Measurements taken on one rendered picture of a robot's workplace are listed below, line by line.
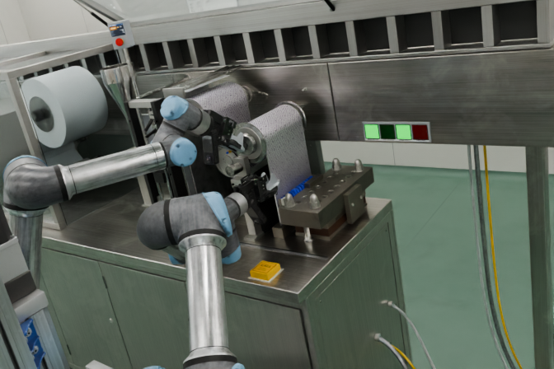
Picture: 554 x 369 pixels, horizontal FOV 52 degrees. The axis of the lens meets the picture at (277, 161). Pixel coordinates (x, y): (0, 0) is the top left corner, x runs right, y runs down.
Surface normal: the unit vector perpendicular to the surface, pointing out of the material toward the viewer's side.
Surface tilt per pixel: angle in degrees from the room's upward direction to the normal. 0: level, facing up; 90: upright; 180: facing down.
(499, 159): 90
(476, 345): 0
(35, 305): 90
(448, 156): 90
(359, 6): 90
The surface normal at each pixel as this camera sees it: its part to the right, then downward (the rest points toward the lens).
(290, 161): 0.80, 0.05
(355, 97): -0.56, 0.37
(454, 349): -0.18, -0.93
